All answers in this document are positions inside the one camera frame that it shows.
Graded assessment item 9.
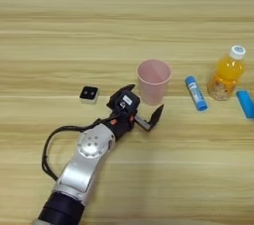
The blue rectangular eraser block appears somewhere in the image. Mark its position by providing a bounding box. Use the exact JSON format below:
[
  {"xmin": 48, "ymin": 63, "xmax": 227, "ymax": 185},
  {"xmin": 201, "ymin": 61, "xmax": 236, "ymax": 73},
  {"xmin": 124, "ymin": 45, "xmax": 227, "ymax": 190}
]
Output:
[{"xmin": 235, "ymin": 90, "xmax": 254, "ymax": 119}]

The black labelled box left gripper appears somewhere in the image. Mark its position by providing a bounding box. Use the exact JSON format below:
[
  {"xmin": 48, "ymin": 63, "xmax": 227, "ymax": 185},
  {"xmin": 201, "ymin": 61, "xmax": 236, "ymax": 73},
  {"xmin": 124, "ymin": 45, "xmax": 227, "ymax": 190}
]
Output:
[{"xmin": 113, "ymin": 90, "xmax": 141, "ymax": 114}]

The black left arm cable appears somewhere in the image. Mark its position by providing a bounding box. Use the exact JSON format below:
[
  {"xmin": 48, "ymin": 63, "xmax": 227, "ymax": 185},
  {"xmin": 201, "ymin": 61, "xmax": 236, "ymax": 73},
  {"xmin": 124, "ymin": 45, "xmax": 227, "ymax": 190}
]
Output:
[{"xmin": 41, "ymin": 118, "xmax": 113, "ymax": 182}]

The pink plastic cup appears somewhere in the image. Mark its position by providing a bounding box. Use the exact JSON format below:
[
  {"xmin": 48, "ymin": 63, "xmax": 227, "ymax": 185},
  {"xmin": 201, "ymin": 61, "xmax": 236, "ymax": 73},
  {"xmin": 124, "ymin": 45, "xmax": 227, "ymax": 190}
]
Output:
[{"xmin": 136, "ymin": 58, "xmax": 173, "ymax": 107}]

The blue glue stick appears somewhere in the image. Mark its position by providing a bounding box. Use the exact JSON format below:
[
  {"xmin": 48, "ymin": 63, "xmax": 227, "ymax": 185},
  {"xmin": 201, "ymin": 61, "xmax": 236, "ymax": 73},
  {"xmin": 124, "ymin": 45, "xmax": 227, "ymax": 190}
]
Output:
[{"xmin": 185, "ymin": 75, "xmax": 209, "ymax": 112}]

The small black white cube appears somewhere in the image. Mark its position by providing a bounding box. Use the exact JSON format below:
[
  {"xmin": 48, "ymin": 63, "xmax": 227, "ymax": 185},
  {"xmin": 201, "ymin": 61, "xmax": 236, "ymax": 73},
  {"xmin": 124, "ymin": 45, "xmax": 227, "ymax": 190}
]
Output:
[{"xmin": 78, "ymin": 85, "xmax": 100, "ymax": 105}]

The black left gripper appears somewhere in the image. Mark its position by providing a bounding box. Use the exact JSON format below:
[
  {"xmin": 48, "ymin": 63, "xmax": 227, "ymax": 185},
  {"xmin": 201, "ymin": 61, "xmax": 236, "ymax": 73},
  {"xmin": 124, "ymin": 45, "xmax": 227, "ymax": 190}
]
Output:
[{"xmin": 106, "ymin": 83, "xmax": 165, "ymax": 141}]

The orange juice bottle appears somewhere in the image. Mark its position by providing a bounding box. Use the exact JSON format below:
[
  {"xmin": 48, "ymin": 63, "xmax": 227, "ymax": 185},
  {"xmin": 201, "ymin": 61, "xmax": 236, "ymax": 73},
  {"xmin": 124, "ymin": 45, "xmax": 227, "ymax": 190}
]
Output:
[{"xmin": 206, "ymin": 45, "xmax": 247, "ymax": 102}]

